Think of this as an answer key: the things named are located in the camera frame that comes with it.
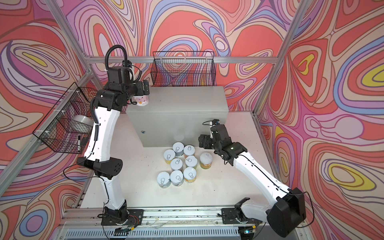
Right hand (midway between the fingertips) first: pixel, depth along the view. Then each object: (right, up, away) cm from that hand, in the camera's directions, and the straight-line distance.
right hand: (207, 141), depth 80 cm
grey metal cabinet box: (-20, +16, +27) cm, 37 cm away
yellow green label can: (0, -12, +6) cm, 13 cm away
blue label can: (-17, -5, +13) cm, 22 cm away
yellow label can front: (-9, -19, +2) cm, 21 cm away
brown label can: (-24, -21, 0) cm, 31 cm away
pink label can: (-18, -14, +6) cm, 23 cm away
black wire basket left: (-72, +8, -5) cm, 72 cm away
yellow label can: (-22, -9, +9) cm, 26 cm away
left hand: (-34, +30, -8) cm, 46 cm away
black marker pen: (-63, -2, -8) cm, 64 cm away
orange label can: (-10, -6, +12) cm, 17 cm away
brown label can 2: (-17, -20, +1) cm, 26 cm away
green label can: (-9, -12, +7) cm, 16 cm away
